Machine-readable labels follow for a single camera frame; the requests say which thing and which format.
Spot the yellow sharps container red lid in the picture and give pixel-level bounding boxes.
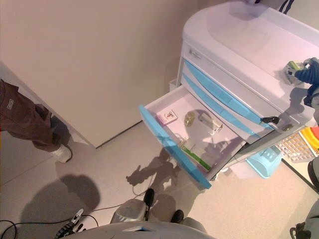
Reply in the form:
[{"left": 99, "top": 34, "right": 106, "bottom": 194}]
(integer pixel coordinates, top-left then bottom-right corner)
[{"left": 300, "top": 125, "right": 319, "bottom": 150}]

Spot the blue white cart drawer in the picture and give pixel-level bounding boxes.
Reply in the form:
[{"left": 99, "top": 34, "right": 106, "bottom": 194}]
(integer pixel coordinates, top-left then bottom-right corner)
[
  {"left": 180, "top": 73, "right": 254, "bottom": 144},
  {"left": 183, "top": 59, "right": 276, "bottom": 131},
  {"left": 138, "top": 84, "right": 248, "bottom": 189}
]

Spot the black cart key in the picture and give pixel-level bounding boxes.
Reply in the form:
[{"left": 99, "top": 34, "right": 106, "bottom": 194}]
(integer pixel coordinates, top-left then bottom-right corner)
[{"left": 259, "top": 116, "right": 280, "bottom": 125}]

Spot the silver right robot leg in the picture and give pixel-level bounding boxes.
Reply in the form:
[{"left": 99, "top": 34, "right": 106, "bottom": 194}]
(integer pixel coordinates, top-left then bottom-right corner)
[{"left": 170, "top": 209, "right": 209, "bottom": 236}]

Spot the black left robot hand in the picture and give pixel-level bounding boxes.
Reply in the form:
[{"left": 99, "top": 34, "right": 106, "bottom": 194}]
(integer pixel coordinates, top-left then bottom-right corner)
[{"left": 56, "top": 208, "right": 85, "bottom": 239}]

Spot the silver left robot leg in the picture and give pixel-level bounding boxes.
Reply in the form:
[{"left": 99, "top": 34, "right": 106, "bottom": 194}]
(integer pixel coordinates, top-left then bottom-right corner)
[{"left": 109, "top": 188, "right": 156, "bottom": 225}]

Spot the white lattice basket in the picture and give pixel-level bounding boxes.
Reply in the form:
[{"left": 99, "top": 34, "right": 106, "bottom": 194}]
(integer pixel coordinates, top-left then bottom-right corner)
[{"left": 275, "top": 125, "right": 319, "bottom": 164}]

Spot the black hanging strap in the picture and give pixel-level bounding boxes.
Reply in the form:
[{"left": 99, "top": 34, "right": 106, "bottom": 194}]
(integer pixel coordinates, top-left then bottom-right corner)
[{"left": 278, "top": 0, "right": 294, "bottom": 13}]

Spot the pink white medicine box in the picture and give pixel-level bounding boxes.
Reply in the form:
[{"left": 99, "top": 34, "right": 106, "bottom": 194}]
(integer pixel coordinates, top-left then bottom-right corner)
[{"left": 156, "top": 109, "right": 179, "bottom": 125}]

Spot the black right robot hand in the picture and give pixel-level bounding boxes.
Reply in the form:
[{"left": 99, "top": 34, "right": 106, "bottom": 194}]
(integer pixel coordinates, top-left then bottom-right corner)
[{"left": 293, "top": 56, "right": 319, "bottom": 87}]

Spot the grey robot torso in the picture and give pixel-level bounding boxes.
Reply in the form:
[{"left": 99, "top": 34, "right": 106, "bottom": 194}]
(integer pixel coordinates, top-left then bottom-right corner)
[{"left": 82, "top": 220, "right": 209, "bottom": 239}]

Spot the person in brown trousers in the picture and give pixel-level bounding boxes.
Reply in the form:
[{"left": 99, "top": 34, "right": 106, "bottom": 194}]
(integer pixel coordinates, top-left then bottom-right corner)
[{"left": 0, "top": 79, "right": 73, "bottom": 164}]

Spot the white side holder box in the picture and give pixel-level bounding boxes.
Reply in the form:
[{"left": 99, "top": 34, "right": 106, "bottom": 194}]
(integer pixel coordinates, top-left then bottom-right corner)
[{"left": 169, "top": 79, "right": 181, "bottom": 92}]

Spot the long green white box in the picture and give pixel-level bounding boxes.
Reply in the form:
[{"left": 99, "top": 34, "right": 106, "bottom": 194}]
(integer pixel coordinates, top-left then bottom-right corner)
[{"left": 180, "top": 145, "right": 212, "bottom": 173}]

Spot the light blue waste bin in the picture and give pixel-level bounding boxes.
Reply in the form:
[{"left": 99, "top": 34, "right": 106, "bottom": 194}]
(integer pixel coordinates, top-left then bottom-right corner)
[{"left": 245, "top": 145, "right": 283, "bottom": 179}]

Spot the white medical cart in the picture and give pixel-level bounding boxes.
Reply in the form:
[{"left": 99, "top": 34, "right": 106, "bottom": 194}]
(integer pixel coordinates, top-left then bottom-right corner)
[{"left": 169, "top": 0, "right": 319, "bottom": 182}]

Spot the clear plastic medicine package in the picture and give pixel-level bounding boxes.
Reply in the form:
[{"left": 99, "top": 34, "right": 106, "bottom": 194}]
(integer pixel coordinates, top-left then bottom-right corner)
[{"left": 204, "top": 116, "right": 224, "bottom": 133}]

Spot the green white medicine pack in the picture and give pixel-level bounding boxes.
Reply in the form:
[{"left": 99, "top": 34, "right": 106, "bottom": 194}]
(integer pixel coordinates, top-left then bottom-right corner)
[{"left": 283, "top": 61, "right": 307, "bottom": 86}]

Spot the glass bottle yellow liquid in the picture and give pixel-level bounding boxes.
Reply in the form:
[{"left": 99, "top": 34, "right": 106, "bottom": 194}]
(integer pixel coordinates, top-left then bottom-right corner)
[{"left": 183, "top": 111, "right": 197, "bottom": 127}]

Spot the black floor cable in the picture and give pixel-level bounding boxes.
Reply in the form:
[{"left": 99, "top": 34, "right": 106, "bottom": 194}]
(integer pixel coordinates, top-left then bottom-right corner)
[{"left": 0, "top": 213, "right": 100, "bottom": 239}]

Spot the silver robot leg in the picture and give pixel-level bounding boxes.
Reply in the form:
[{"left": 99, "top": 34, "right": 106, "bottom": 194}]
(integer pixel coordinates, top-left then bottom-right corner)
[
  {"left": 170, "top": 209, "right": 209, "bottom": 236},
  {"left": 109, "top": 188, "right": 156, "bottom": 225}
]

